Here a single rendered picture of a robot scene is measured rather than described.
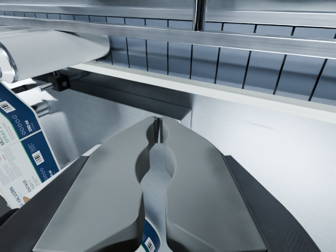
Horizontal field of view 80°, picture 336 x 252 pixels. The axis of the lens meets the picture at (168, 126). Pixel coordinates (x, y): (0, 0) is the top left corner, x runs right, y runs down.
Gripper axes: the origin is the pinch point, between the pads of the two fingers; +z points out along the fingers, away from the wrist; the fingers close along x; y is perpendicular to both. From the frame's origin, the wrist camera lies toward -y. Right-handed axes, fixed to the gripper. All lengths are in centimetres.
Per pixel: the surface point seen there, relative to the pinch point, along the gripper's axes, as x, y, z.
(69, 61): -13.3, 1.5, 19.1
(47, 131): -37, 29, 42
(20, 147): -36, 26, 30
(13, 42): -16.9, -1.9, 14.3
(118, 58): -7.8, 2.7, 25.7
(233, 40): 6.2, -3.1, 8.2
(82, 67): -14.3, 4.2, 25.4
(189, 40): 2.7, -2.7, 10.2
